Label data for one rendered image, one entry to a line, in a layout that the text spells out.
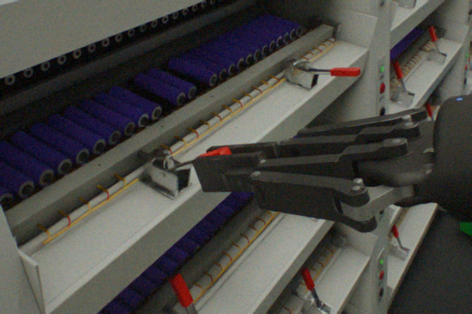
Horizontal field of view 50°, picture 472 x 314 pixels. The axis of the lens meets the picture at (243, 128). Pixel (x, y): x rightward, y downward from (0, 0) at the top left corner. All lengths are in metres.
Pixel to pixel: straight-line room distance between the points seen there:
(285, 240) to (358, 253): 0.32
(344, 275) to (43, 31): 0.74
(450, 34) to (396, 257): 0.62
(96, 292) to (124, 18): 0.21
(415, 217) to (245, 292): 0.87
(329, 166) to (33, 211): 0.23
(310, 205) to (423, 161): 0.07
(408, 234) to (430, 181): 1.10
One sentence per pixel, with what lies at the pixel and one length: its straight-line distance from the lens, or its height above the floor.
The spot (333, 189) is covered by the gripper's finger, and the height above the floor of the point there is 0.83.
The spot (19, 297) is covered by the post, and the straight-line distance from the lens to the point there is 0.37.
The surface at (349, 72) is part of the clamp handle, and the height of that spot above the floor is 0.78.
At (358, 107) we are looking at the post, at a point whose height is 0.65.
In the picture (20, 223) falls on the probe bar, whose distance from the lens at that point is 0.42.
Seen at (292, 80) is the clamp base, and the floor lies 0.77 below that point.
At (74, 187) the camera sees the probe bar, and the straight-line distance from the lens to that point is 0.44.
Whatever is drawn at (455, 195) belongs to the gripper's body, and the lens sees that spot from 0.30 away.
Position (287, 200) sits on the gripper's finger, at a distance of 0.33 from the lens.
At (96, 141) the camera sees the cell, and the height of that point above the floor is 0.80.
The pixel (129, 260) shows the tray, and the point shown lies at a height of 0.74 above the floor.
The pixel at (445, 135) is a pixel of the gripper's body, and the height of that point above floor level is 0.86.
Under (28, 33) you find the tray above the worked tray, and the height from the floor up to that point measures 0.93.
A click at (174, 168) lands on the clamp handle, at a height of 0.78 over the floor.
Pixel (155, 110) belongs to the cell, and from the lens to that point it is 0.55.
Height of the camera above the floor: 1.00
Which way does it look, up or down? 25 degrees down
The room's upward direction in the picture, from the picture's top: 7 degrees counter-clockwise
